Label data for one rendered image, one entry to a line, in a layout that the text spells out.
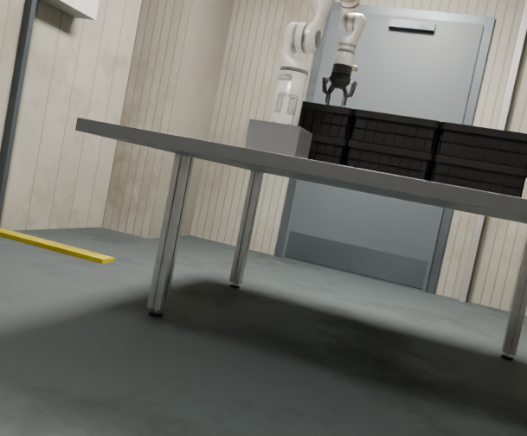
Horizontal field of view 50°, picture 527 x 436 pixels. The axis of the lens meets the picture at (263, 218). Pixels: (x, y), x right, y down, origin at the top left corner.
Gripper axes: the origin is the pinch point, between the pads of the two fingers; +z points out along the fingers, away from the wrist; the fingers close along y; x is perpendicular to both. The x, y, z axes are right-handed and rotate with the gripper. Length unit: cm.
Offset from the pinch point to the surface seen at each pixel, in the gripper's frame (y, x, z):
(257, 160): 1, -74, 30
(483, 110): 51, 249, -50
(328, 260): -41, 240, 90
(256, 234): -109, 243, 82
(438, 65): 12, 242, -79
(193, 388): -6, -72, 98
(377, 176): 34, -73, 29
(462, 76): 31, 243, -72
